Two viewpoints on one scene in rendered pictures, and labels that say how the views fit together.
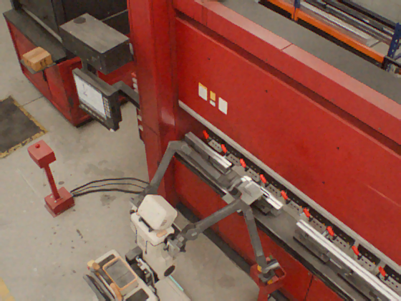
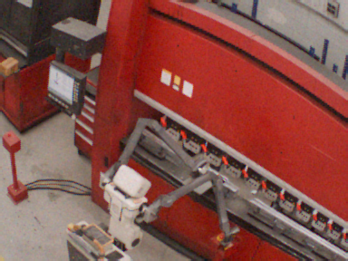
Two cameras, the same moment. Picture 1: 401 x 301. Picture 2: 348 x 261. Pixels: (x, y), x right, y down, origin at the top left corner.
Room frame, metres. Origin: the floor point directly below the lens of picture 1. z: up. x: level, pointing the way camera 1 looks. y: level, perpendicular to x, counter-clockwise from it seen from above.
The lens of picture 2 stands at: (-1.12, 0.77, 3.99)
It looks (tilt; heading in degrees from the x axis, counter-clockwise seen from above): 36 degrees down; 347
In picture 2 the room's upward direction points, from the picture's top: 10 degrees clockwise
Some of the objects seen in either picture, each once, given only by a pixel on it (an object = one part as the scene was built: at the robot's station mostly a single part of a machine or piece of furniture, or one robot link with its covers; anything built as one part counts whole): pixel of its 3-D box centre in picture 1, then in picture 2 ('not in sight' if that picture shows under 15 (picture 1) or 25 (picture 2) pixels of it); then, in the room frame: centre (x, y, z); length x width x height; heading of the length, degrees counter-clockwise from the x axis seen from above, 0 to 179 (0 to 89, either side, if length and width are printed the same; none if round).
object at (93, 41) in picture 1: (102, 79); (71, 69); (2.99, 0.79, 1.53); 0.51 x 0.25 x 0.85; 47
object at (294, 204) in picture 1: (297, 198); (255, 177); (2.09, -0.65, 1.19); 0.15 x 0.09 x 0.17; 42
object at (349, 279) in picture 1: (356, 285); (294, 237); (1.59, -1.03, 0.89); 0.30 x 0.05 x 0.03; 42
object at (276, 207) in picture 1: (261, 196); (217, 182); (2.33, -0.43, 0.92); 0.39 x 0.06 x 0.10; 42
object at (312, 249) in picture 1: (311, 248); (262, 218); (1.88, -0.76, 0.89); 0.30 x 0.05 x 0.03; 42
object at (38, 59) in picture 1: (36, 57); (7, 65); (3.95, 1.65, 1.04); 0.30 x 0.26 x 0.12; 41
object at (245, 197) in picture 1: (242, 196); (202, 180); (2.27, -0.29, 1.00); 0.26 x 0.18 x 0.01; 132
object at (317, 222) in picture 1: (320, 216); (273, 188); (1.94, -0.78, 1.19); 0.15 x 0.09 x 0.17; 42
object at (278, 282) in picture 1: (267, 274); (224, 243); (1.76, -0.45, 0.75); 0.20 x 0.16 x 0.18; 31
